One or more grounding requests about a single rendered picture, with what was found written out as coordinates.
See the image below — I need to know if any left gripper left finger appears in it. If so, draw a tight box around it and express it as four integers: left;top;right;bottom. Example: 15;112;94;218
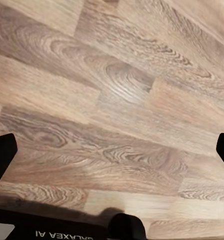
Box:
0;133;18;180

